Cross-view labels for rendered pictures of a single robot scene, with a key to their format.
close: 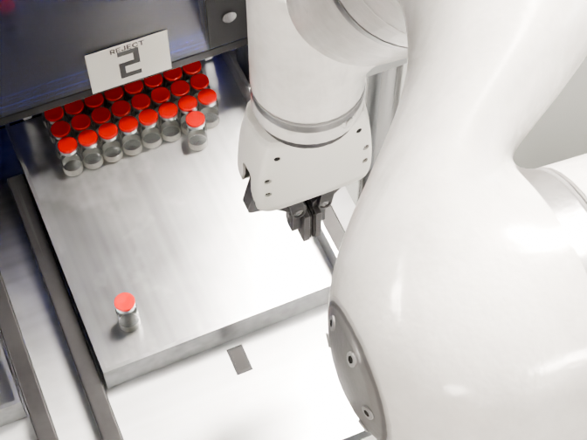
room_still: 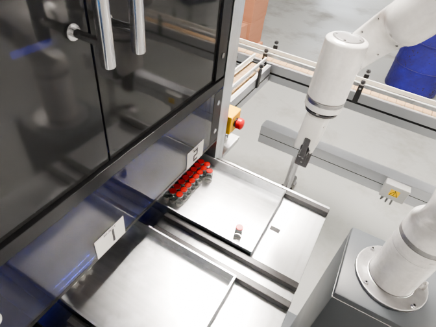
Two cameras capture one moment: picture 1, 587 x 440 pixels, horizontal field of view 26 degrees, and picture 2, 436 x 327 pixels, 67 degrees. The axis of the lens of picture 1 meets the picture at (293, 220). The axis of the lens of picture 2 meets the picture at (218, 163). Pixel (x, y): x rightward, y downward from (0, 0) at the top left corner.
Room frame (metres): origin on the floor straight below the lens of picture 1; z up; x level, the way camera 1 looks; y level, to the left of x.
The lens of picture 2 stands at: (0.23, 0.59, 1.64)
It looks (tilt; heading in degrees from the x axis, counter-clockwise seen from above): 42 degrees down; 317
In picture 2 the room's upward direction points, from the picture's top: 8 degrees clockwise
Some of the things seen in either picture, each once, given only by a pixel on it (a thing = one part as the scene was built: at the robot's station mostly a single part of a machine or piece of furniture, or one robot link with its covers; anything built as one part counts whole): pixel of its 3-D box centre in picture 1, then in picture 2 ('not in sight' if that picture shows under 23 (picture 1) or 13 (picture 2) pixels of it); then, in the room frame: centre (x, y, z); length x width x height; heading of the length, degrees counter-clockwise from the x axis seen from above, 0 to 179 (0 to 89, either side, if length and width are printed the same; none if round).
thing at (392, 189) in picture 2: not in sight; (394, 191); (0.53, -0.92, 0.50); 0.12 x 0.05 x 0.09; 23
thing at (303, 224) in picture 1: (286, 211); (302, 157); (0.57, 0.01, 1.12); 0.03 x 0.03 x 0.07; 23
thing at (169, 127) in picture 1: (140, 132); (193, 183); (0.80, 0.16, 0.90); 0.18 x 0.02 x 0.05; 114
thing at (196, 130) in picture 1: (196, 131); (209, 175); (0.80, 0.10, 0.90); 0.02 x 0.02 x 0.05
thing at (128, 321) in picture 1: (127, 312); (238, 232); (0.58, 0.16, 0.90); 0.02 x 0.02 x 0.04
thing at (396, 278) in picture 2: not in sight; (406, 259); (0.26, -0.12, 0.95); 0.19 x 0.19 x 0.18
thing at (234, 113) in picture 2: not in sight; (226, 118); (0.93, -0.05, 1.00); 0.08 x 0.07 x 0.07; 23
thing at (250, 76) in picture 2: not in sight; (227, 91); (1.17, -0.26, 0.92); 0.69 x 0.15 x 0.16; 113
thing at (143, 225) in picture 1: (169, 199); (217, 196); (0.72, 0.13, 0.90); 0.34 x 0.26 x 0.04; 24
